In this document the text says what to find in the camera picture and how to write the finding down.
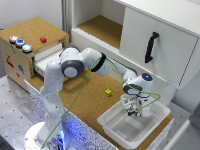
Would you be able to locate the wooden drawer box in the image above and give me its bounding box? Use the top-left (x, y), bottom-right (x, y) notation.
top-left (0, 16), bottom-right (70, 92)

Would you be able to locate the white plastic box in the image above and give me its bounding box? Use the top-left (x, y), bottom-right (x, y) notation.
top-left (96, 99), bottom-right (172, 150)

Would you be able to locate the pink block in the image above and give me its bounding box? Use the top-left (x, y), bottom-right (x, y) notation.
top-left (39, 35), bottom-right (48, 44)

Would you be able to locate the yellow block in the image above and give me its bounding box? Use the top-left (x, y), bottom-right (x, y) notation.
top-left (104, 88), bottom-right (113, 98)

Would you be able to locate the wooden drawer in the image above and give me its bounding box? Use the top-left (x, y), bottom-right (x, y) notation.
top-left (32, 49), bottom-right (64, 77)

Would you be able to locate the red button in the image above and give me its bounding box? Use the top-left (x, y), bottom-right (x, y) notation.
top-left (8, 34), bottom-right (19, 45)

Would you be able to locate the black door handle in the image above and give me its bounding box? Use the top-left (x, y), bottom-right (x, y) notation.
top-left (144, 31), bottom-right (160, 64)

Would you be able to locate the blue button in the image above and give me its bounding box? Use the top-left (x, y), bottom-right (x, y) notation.
top-left (15, 38), bottom-right (26, 49)

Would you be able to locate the green cable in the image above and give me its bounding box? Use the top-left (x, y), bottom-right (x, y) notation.
top-left (39, 57), bottom-right (162, 150)

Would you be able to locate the white cabinet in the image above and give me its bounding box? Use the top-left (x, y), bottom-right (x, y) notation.
top-left (69, 0), bottom-right (200, 106)

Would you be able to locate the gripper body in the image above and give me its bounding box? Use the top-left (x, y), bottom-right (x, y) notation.
top-left (120, 92), bottom-right (152, 118)

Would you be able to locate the white sliding door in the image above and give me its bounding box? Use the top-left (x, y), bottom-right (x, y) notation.
top-left (118, 6), bottom-right (200, 90)

